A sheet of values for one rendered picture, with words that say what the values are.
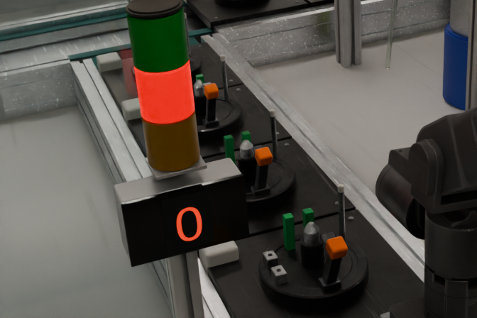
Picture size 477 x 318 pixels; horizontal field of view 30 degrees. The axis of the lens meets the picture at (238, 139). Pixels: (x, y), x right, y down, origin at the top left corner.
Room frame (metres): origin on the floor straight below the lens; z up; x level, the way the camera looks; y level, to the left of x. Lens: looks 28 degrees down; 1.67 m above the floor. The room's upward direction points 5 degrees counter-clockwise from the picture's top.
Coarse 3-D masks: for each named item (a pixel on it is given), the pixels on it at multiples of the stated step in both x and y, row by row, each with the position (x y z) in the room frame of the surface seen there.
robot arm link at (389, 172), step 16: (416, 144) 0.61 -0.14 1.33; (432, 144) 0.60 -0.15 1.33; (400, 160) 0.68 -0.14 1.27; (416, 160) 0.60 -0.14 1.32; (432, 160) 0.59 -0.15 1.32; (384, 176) 0.69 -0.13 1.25; (400, 176) 0.67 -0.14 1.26; (416, 176) 0.60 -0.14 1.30; (432, 176) 0.59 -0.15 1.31; (384, 192) 0.68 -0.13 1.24; (400, 192) 0.66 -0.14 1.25; (416, 192) 0.61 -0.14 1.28; (432, 192) 0.59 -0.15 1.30; (464, 192) 0.61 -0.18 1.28; (400, 208) 0.65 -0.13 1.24; (432, 208) 0.58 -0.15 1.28; (448, 208) 0.59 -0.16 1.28; (464, 208) 0.59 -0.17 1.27; (416, 224) 0.64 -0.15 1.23
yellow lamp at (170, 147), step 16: (144, 128) 0.73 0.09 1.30; (160, 128) 0.72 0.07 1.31; (176, 128) 0.72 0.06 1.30; (192, 128) 0.73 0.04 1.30; (160, 144) 0.72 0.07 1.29; (176, 144) 0.72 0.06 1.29; (192, 144) 0.73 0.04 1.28; (160, 160) 0.72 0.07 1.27; (176, 160) 0.72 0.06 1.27; (192, 160) 0.73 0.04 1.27
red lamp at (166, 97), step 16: (144, 80) 0.72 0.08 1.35; (160, 80) 0.72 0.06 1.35; (176, 80) 0.72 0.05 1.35; (144, 96) 0.72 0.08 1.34; (160, 96) 0.72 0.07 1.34; (176, 96) 0.72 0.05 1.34; (192, 96) 0.74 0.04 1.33; (144, 112) 0.73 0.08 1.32; (160, 112) 0.72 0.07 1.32; (176, 112) 0.72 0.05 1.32; (192, 112) 0.73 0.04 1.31
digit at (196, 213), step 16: (208, 192) 0.72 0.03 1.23; (176, 208) 0.71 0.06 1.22; (192, 208) 0.72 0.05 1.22; (208, 208) 0.72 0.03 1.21; (176, 224) 0.71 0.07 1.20; (192, 224) 0.72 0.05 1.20; (208, 224) 0.72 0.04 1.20; (176, 240) 0.71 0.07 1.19; (192, 240) 0.72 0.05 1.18; (208, 240) 0.72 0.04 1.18
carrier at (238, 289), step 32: (288, 224) 0.96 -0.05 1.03; (320, 224) 1.04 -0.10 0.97; (352, 224) 1.04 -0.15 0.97; (224, 256) 0.97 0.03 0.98; (256, 256) 0.98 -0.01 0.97; (288, 256) 0.95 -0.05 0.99; (320, 256) 0.92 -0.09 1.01; (352, 256) 0.94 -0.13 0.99; (384, 256) 0.95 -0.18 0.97; (224, 288) 0.92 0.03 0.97; (256, 288) 0.91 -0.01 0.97; (288, 288) 0.88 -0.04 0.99; (320, 288) 0.88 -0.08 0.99; (352, 288) 0.87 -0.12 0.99; (384, 288) 0.89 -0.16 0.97; (416, 288) 0.88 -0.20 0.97
